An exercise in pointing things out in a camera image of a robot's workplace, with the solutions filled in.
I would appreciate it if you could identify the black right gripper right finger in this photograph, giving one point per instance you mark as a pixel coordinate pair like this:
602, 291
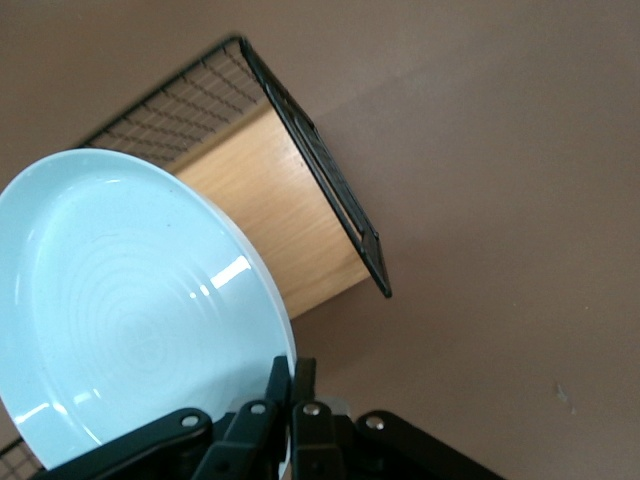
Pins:
315, 440

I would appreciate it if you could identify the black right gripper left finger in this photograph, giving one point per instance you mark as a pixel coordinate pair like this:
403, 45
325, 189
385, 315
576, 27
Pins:
250, 430

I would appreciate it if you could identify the light blue round plate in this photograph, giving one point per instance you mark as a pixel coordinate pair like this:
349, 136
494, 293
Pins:
125, 300

